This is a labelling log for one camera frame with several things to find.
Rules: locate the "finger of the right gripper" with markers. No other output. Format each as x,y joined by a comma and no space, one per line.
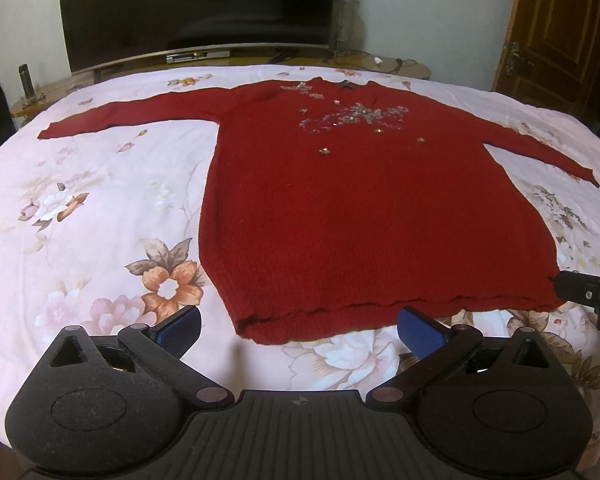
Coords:
580,289

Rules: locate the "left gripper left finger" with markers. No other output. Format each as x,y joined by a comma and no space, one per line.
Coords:
111,406

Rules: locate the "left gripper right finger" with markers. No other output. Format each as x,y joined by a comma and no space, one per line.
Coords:
477,406

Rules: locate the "red embellished knit sweater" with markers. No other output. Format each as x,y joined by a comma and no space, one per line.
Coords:
329,207

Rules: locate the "brown wooden door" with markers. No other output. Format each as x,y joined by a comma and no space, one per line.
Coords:
551,56

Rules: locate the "dark remote in holder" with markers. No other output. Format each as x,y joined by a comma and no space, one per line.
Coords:
27,84

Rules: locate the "silver set-top box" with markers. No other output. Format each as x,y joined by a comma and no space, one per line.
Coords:
196,56

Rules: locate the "wooden TV stand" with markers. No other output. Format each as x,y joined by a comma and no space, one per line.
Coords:
239,56

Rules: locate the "large black television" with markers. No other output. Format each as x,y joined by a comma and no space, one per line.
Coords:
101,32

